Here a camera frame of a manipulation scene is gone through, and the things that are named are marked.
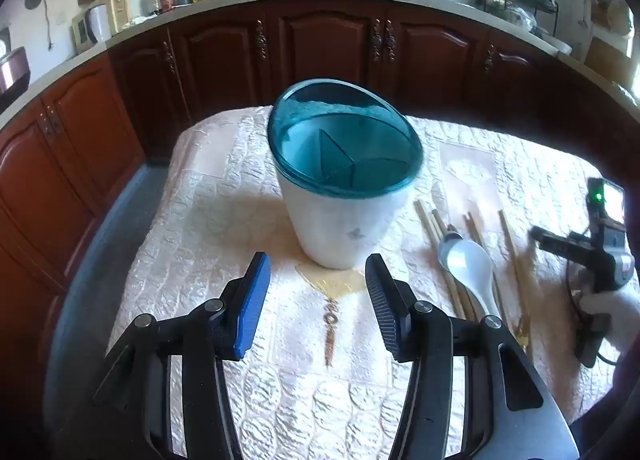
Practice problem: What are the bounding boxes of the dark wooden lower cabinets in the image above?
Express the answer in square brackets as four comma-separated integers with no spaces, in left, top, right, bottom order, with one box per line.
[0,4,640,321]

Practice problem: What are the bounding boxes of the person's right hand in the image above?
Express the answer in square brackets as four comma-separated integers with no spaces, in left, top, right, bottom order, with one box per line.
[580,284,640,355]

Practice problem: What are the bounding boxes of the maroon rice cooker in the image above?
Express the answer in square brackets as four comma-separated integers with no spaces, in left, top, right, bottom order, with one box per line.
[0,46,32,93]

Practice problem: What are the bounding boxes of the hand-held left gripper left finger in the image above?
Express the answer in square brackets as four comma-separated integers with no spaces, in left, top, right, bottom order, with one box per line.
[92,252,272,460]

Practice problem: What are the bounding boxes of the cream quilted tablecloth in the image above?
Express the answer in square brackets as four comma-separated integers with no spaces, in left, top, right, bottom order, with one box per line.
[45,104,616,460]

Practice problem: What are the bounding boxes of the cream countertop appliance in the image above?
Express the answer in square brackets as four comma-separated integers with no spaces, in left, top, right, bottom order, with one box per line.
[102,0,152,34]

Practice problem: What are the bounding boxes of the white utensil holder teal lid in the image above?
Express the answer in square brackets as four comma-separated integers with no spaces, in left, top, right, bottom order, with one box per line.
[266,80,425,271]

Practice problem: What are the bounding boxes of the white electric kettle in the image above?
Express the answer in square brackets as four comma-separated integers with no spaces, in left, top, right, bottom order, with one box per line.
[84,4,112,44]

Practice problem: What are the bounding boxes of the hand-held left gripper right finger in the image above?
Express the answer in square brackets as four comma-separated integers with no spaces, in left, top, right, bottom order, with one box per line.
[365,254,581,460]

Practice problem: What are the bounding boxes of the wooden handled metal fork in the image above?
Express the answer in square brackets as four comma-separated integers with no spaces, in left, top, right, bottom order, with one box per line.
[445,224,532,347]

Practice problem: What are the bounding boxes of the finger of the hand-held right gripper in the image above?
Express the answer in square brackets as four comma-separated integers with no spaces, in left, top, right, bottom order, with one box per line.
[529,226,592,257]

